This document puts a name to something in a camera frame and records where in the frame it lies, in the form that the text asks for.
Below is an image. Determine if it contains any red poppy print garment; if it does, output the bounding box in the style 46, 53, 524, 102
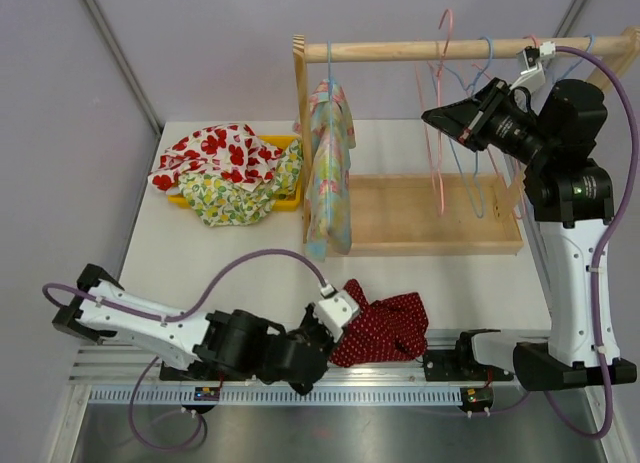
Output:
148, 123, 284, 193

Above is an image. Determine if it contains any pink wire hanger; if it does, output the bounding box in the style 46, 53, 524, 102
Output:
513, 34, 544, 221
414, 8, 455, 217

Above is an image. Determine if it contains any lemon print skirt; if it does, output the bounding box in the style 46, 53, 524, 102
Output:
178, 138, 302, 227

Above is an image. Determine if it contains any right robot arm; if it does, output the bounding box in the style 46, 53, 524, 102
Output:
421, 78, 637, 392

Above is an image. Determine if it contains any red polka dot garment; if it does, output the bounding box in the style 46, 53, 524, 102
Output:
330, 279, 429, 368

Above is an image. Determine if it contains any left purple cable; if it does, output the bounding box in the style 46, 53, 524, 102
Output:
42, 248, 331, 329

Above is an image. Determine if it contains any wooden clothes rack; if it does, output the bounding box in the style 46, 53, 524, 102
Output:
292, 26, 640, 258

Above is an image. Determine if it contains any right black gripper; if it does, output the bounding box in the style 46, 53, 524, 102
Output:
424, 79, 556, 169

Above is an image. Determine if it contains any aluminium rail frame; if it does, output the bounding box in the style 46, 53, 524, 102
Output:
49, 202, 616, 463

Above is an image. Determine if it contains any pastel floral garment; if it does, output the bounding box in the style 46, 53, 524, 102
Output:
305, 78, 356, 261

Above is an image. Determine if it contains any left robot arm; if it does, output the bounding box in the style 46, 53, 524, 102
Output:
52, 264, 358, 396

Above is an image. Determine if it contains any yellow plastic tray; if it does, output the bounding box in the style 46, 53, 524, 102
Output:
167, 135, 302, 212

